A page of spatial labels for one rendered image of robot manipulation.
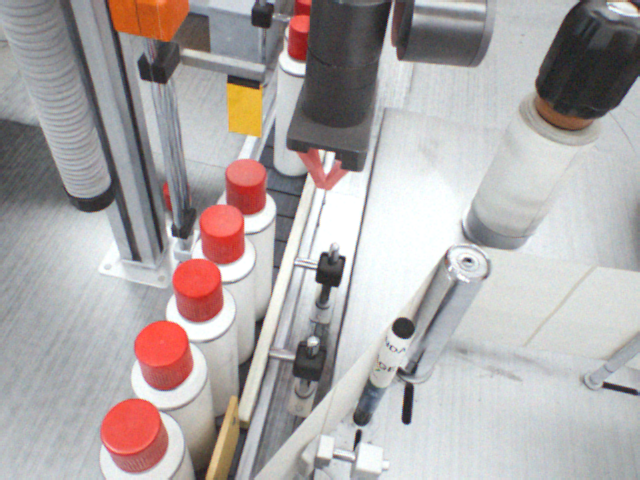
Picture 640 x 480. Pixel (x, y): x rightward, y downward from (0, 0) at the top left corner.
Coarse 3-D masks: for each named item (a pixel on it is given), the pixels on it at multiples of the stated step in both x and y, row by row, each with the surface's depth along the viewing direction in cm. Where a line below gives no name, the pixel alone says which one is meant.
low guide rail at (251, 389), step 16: (304, 192) 66; (304, 208) 64; (304, 224) 63; (288, 240) 61; (288, 256) 60; (288, 272) 58; (272, 304) 56; (272, 320) 55; (272, 336) 54; (256, 352) 52; (256, 368) 51; (256, 384) 51; (240, 400) 50; (240, 416) 49
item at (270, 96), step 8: (272, 80) 70; (272, 88) 69; (264, 96) 68; (272, 96) 68; (264, 104) 67; (272, 104) 69; (264, 112) 66; (264, 120) 66; (248, 136) 64; (248, 144) 63; (256, 144) 64; (240, 152) 62; (248, 152) 62; (224, 192) 58
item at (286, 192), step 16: (272, 128) 77; (272, 144) 75; (272, 160) 73; (272, 176) 71; (304, 176) 72; (272, 192) 70; (288, 192) 70; (288, 208) 68; (288, 224) 67; (272, 272) 62; (272, 288) 61; (256, 336) 57; (240, 368) 55; (240, 384) 54; (224, 416) 52; (240, 432) 52; (240, 448) 50
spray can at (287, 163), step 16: (304, 16) 58; (304, 32) 56; (288, 48) 58; (304, 48) 57; (288, 64) 59; (304, 64) 59; (288, 80) 60; (288, 96) 61; (288, 112) 63; (288, 160) 69; (288, 176) 71
